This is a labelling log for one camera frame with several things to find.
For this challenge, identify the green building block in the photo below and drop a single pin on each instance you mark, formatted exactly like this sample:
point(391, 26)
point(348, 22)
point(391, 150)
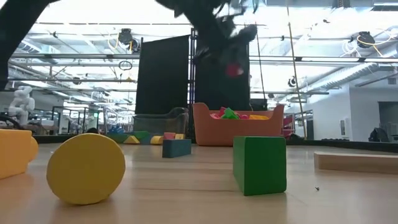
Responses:
point(230, 114)
point(261, 165)

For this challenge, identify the orange plastic bin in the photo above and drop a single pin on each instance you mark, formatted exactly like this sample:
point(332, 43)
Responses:
point(236, 132)

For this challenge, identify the small yellow block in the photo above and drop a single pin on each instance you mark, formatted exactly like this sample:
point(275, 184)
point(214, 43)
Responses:
point(179, 136)
point(157, 140)

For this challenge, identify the small green block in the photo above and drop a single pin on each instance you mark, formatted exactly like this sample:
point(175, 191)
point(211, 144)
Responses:
point(142, 135)
point(118, 138)

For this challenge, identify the yellow triangle block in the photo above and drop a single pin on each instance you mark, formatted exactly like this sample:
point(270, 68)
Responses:
point(131, 140)

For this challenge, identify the yellow cylinder block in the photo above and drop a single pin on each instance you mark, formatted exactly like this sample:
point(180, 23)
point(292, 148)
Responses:
point(85, 169)

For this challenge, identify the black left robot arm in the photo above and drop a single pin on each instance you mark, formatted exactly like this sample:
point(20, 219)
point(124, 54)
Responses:
point(15, 37)

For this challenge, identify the black folding screen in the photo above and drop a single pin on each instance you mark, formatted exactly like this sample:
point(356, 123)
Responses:
point(161, 77)

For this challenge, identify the black round ceiling device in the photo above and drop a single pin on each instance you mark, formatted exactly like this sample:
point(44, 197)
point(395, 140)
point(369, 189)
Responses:
point(291, 82)

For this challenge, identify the clear plastic container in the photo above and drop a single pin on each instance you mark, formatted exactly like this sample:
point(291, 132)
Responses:
point(161, 123)

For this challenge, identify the red background object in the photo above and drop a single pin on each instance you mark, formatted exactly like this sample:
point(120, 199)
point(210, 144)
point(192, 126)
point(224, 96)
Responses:
point(288, 126)

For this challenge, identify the small red block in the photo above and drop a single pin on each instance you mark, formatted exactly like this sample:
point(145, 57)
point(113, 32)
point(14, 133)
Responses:
point(169, 135)

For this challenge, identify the black round object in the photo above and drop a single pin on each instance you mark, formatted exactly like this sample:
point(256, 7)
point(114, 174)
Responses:
point(92, 131)

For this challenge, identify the black bag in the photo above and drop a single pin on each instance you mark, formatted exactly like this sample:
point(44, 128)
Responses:
point(378, 134)

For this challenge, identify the dark grey door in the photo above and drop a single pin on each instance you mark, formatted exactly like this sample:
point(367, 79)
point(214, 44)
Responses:
point(388, 118)

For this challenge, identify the plain wooden plank block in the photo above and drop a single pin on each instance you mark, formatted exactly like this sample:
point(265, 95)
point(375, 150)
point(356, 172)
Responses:
point(357, 162)

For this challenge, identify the white humanoid robot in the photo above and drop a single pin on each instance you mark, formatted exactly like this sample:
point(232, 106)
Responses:
point(21, 104)

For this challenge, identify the silver ceiling duct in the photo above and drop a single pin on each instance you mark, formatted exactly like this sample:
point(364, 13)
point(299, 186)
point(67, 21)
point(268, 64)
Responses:
point(351, 74)

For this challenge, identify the black metal shelf frame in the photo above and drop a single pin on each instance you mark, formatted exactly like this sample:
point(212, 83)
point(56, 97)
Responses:
point(74, 116)

